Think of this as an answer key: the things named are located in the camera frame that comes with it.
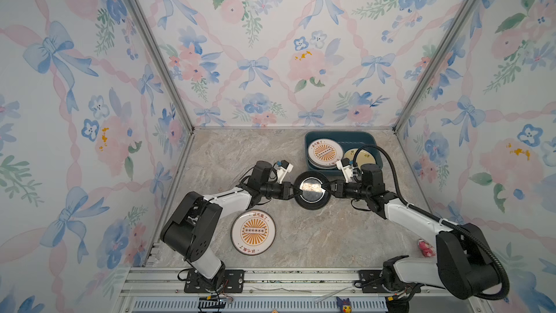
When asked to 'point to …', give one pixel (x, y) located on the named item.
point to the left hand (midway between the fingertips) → (303, 193)
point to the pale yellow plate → (363, 156)
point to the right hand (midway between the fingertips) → (323, 185)
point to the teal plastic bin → (347, 140)
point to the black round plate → (313, 196)
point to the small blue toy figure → (344, 305)
